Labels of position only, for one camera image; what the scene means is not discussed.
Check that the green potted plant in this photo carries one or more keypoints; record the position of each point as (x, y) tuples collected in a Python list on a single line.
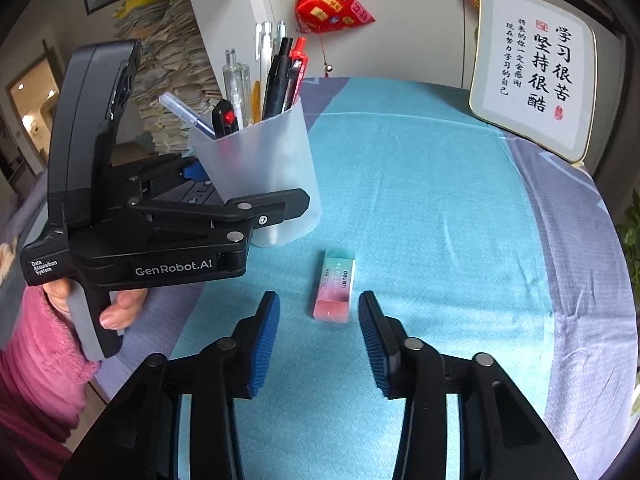
[(631, 240)]

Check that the clear pen red clip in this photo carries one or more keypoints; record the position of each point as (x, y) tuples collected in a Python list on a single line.
[(299, 52)]

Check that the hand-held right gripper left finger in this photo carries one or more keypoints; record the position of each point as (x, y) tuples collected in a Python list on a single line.
[(265, 340)]

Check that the white pen clear cap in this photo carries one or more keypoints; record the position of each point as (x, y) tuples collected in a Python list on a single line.
[(264, 60)]

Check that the blue pen clear cap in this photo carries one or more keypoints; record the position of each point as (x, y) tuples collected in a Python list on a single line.
[(185, 112)]

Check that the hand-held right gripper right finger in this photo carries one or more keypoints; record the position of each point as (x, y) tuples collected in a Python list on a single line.
[(375, 345)]

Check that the pink green eraser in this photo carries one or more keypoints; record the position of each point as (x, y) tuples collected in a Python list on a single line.
[(334, 285)]

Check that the yellow plush toy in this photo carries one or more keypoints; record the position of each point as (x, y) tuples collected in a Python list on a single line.
[(150, 0)]

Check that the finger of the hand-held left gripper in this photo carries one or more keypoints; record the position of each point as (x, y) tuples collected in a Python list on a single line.
[(195, 170), (270, 207)]

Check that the pile of assorted pens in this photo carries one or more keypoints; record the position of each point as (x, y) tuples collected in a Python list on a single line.
[(277, 85)]

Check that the tall pile of papers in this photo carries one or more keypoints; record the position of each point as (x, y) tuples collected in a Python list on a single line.
[(170, 60)]

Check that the person's left hand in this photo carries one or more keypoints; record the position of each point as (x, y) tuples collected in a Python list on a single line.
[(122, 312)]

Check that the translucent plastic cup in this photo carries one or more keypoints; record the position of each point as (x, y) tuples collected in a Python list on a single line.
[(280, 160)]

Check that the framed calligraphy sign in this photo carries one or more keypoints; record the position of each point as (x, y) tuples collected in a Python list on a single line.
[(490, 110)]

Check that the red pyramid hanging ornament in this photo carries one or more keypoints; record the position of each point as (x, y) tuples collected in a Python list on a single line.
[(330, 5)]

